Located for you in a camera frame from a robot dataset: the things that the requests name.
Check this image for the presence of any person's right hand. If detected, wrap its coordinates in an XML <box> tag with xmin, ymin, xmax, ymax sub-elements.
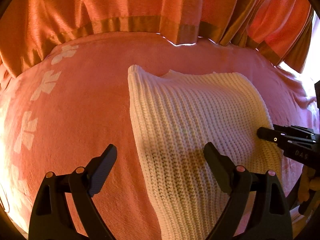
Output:
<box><xmin>298</xmin><ymin>165</ymin><xmax>319</xmax><ymax>203</ymax></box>

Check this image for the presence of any white red black knit sweater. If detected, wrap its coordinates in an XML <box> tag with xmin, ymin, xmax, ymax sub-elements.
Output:
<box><xmin>128</xmin><ymin>65</ymin><xmax>293</xmax><ymax>239</ymax></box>

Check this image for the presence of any pink blanket with white bows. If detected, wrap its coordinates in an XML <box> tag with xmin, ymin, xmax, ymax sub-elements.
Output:
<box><xmin>1</xmin><ymin>33</ymin><xmax>319</xmax><ymax>239</ymax></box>

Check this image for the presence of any orange pink curtain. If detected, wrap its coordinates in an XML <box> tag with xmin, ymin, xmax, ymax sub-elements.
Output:
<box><xmin>1</xmin><ymin>0</ymin><xmax>313</xmax><ymax>76</ymax></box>

